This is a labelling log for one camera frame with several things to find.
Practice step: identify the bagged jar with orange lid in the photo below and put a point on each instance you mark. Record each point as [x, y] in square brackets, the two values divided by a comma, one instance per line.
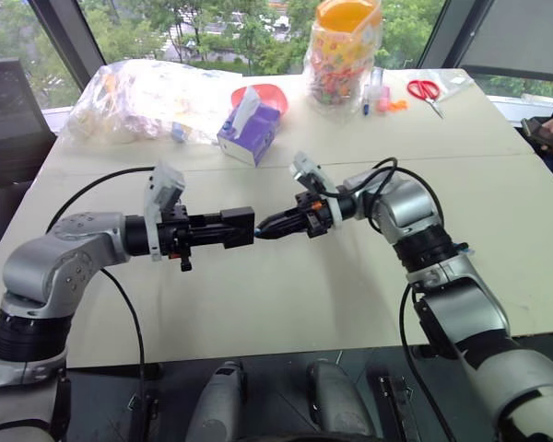
[338, 60]

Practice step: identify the black flat bar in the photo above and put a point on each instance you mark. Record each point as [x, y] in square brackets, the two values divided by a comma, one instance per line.
[398, 410]

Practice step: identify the black monitor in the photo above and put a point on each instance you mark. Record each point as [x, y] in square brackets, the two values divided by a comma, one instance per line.
[9, 110]

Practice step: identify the dark window frame pillar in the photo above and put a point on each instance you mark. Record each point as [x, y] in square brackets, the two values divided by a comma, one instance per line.
[69, 41]
[435, 32]

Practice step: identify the red plastic bowl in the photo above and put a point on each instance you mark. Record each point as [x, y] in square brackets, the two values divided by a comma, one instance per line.
[269, 94]

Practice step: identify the dark grey rounded shape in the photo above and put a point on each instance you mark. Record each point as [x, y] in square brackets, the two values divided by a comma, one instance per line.
[336, 400]
[221, 400]

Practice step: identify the small clear bottle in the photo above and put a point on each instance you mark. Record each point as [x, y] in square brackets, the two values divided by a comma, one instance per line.
[377, 83]

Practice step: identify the pink small toy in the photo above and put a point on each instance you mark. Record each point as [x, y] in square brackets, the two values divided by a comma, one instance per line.
[382, 101]

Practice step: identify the small clear plastic bag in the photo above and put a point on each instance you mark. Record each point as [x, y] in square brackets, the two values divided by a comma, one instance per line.
[456, 83]

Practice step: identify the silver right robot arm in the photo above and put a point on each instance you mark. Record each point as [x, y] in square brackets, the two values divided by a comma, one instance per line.
[470, 313]

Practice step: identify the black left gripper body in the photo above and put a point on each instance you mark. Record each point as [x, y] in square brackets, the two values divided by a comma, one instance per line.
[172, 235]

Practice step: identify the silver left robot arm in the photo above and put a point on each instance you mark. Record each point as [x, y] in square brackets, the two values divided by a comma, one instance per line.
[50, 271]

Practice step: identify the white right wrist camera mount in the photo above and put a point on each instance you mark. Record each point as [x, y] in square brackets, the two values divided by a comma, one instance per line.
[320, 182]

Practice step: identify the purple tissue box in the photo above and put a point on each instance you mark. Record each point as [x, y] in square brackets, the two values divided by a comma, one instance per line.
[251, 136]

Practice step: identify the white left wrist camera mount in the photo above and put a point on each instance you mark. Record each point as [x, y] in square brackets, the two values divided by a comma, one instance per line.
[166, 186]

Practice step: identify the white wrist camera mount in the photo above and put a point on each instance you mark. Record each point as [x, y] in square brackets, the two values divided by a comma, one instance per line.
[320, 182]
[166, 186]

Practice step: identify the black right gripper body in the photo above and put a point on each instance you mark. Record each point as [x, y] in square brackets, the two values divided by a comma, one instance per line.
[315, 218]

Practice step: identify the clear plastic bag of items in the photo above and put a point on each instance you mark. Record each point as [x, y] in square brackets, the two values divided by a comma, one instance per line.
[133, 101]

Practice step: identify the blue capped pen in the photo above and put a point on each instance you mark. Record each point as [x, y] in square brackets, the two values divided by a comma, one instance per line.
[366, 103]

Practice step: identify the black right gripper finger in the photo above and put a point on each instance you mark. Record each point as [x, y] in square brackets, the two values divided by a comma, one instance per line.
[288, 216]
[285, 231]

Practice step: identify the small black box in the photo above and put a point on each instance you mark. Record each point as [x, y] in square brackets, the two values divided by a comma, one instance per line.
[239, 225]

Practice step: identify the orange small toy pieces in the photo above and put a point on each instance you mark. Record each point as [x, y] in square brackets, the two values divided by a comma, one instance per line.
[397, 106]

